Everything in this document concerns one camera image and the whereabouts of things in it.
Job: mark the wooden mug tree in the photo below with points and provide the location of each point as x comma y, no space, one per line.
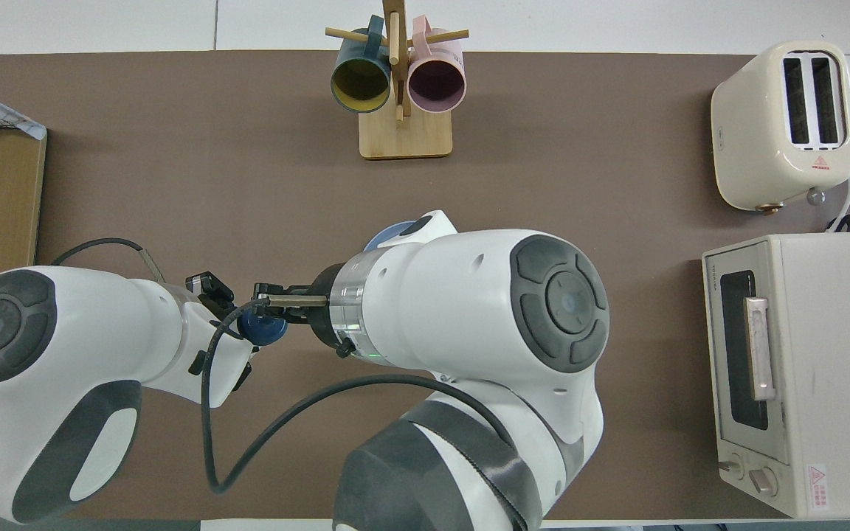
404,136

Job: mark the blue round plate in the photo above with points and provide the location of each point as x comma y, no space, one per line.
388,236

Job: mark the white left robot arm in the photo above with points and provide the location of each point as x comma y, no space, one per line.
63,383

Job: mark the dark teal mug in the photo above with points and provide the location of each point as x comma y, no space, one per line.
360,85

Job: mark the white toaster oven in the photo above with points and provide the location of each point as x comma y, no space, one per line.
838,413

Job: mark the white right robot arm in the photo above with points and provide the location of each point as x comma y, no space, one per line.
469,317

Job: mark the brown table mat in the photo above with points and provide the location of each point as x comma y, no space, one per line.
617,184

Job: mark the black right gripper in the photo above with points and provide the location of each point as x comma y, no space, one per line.
325,317

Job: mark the white patterned shelf cloth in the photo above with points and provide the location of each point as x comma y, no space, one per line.
4,118

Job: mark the pink mug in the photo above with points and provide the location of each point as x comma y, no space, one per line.
436,85

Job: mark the squeeze bottle with blue cap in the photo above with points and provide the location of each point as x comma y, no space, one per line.
263,330

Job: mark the cream two-slot toaster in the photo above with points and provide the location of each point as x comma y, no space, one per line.
753,140

